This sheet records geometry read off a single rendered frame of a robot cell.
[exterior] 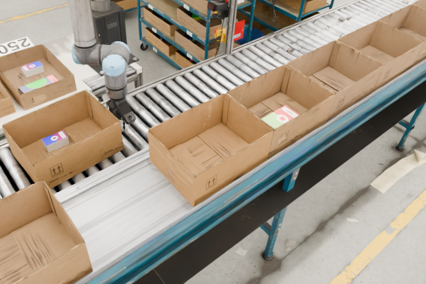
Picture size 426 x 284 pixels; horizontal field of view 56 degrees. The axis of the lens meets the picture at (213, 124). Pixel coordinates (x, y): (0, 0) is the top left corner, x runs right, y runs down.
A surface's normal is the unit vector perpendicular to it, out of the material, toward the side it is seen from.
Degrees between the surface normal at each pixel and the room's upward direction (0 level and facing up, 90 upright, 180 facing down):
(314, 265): 0
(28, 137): 89
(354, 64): 89
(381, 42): 89
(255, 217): 0
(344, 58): 90
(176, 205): 0
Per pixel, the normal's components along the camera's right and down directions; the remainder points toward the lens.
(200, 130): 0.64, 0.53
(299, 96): -0.76, 0.39
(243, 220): 0.07, -0.74
